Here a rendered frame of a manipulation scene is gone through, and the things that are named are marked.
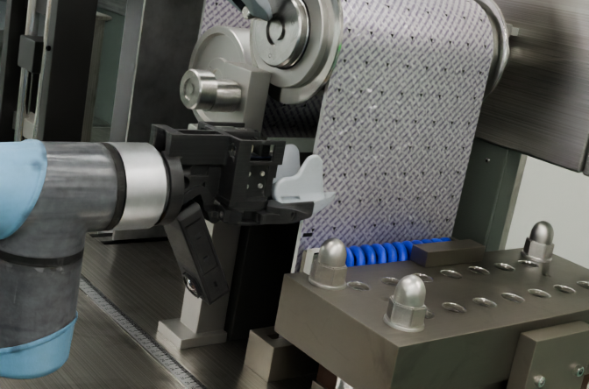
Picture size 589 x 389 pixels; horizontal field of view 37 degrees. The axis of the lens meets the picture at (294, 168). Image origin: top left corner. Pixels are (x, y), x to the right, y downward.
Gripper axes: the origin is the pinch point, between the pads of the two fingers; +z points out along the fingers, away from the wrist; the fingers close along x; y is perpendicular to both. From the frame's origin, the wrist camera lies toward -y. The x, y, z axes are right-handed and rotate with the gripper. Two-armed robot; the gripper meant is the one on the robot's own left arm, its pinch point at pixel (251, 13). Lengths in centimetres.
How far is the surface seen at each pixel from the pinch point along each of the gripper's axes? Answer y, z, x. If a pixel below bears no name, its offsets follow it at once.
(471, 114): 11.0, 25.5, -7.9
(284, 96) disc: -3.6, 8.0, -2.4
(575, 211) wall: 111, 257, 125
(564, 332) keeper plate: -5.1, 32.1, -29.2
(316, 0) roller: 3.9, 0.9, -5.7
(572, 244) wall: 101, 265, 123
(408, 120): 4.0, 18.5, -8.0
